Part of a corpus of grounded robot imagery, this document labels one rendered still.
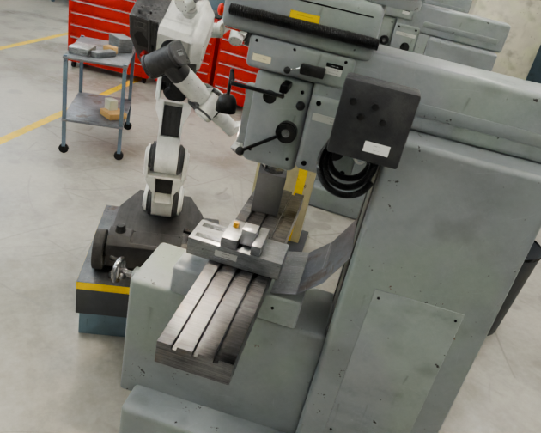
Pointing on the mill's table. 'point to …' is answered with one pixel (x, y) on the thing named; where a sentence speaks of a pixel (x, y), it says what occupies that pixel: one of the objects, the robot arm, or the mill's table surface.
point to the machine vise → (259, 259)
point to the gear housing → (294, 56)
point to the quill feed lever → (283, 132)
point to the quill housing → (287, 112)
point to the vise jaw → (232, 235)
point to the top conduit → (304, 26)
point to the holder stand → (269, 190)
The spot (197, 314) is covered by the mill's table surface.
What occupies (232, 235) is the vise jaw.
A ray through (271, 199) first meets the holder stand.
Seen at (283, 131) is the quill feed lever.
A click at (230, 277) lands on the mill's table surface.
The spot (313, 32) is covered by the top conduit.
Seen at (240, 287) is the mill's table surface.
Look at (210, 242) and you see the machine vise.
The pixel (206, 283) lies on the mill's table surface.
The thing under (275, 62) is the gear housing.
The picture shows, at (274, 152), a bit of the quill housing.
